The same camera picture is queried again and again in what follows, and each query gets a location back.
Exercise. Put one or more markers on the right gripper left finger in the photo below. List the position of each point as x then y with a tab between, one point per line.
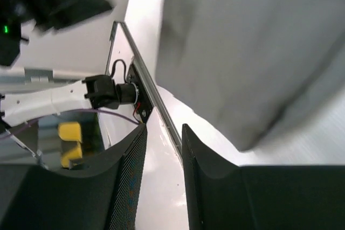
100	193

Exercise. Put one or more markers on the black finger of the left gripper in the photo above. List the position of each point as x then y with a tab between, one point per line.
60	14

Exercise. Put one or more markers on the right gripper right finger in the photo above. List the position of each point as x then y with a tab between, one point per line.
221	195

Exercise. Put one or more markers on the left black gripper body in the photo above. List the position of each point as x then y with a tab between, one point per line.
13	14

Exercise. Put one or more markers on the grey pleated skirt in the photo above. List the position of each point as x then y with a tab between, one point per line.
254	69

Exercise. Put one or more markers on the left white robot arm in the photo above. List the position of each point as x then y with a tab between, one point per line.
90	93

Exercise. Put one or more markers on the yellow block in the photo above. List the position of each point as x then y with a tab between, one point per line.
71	137

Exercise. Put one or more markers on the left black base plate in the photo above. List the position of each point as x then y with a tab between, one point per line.
143	105

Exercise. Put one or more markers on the aluminium front rail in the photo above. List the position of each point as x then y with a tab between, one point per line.
152	91

